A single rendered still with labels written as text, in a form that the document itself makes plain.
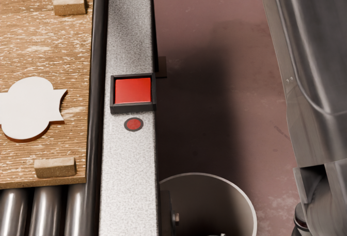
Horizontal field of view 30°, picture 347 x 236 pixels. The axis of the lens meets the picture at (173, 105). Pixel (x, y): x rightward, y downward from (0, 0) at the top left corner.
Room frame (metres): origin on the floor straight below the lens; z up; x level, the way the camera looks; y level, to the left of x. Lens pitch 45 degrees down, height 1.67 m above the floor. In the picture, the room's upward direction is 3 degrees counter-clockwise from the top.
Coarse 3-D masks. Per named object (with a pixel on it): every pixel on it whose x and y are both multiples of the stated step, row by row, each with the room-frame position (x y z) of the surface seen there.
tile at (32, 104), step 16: (32, 80) 0.80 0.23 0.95; (0, 96) 0.77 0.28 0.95; (16, 96) 0.76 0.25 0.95; (32, 96) 0.76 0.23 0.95; (48, 96) 0.76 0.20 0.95; (64, 96) 0.77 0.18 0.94; (0, 112) 0.73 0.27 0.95; (16, 112) 0.73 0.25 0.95; (32, 112) 0.73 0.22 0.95; (48, 112) 0.72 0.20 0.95; (16, 128) 0.69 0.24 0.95; (32, 128) 0.69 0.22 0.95; (48, 128) 0.70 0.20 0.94
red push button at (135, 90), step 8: (120, 80) 0.81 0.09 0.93; (128, 80) 0.81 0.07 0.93; (136, 80) 0.81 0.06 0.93; (144, 80) 0.80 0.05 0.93; (120, 88) 0.79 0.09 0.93; (128, 88) 0.79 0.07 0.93; (136, 88) 0.78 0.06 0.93; (144, 88) 0.78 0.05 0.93; (120, 96) 0.77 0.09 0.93; (128, 96) 0.77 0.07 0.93; (136, 96) 0.77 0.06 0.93; (144, 96) 0.77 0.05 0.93
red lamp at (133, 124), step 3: (132, 120) 0.72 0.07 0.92; (135, 120) 0.72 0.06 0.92; (138, 120) 0.72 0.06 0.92; (129, 123) 0.72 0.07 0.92; (132, 123) 0.72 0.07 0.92; (135, 123) 0.72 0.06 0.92; (138, 123) 0.72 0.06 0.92; (129, 126) 0.71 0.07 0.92; (132, 126) 0.71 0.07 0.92; (135, 126) 0.71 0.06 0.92; (138, 126) 0.71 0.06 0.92; (132, 129) 0.71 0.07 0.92
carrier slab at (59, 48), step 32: (0, 32) 0.95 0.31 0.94; (32, 32) 0.94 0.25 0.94; (64, 32) 0.94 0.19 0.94; (0, 64) 0.86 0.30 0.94; (32, 64) 0.85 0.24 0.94; (64, 64) 0.85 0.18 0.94; (0, 128) 0.70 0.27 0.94; (64, 128) 0.70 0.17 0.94; (0, 160) 0.64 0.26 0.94; (32, 160) 0.63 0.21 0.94
